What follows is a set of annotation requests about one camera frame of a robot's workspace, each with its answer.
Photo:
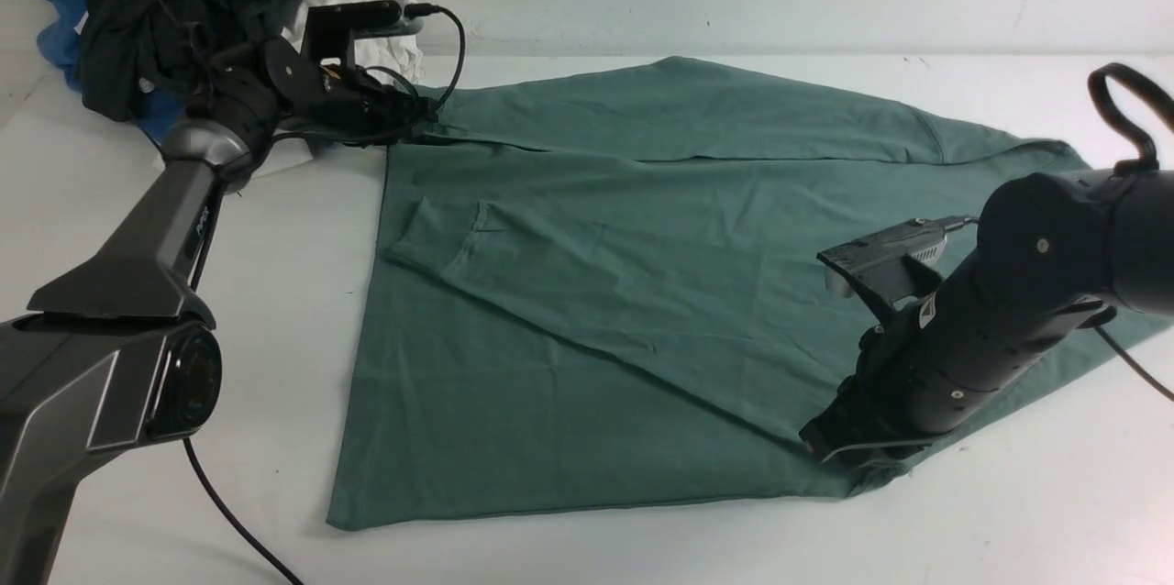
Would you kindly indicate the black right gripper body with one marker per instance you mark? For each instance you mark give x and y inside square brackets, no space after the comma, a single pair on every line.
[900,399]

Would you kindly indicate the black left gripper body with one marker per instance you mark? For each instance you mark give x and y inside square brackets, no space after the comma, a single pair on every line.
[363,106]

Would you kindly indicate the green long sleeve shirt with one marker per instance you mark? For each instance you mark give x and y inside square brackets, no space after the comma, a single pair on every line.
[602,291]

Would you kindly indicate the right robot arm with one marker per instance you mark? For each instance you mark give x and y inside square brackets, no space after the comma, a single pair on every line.
[966,305]

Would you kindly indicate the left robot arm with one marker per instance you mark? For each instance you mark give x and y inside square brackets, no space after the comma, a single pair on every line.
[119,352]

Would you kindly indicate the white crumpled shirt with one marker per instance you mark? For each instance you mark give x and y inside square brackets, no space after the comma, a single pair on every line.
[251,96]

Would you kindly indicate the blue crumpled garment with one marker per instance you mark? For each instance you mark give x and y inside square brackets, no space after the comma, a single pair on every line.
[58,44]

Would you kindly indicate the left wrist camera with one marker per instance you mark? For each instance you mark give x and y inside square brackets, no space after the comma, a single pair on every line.
[332,31]

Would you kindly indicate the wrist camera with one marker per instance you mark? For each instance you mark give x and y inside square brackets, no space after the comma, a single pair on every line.
[332,31]
[893,263]

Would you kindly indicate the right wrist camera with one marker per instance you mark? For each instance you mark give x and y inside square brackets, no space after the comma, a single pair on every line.
[893,263]

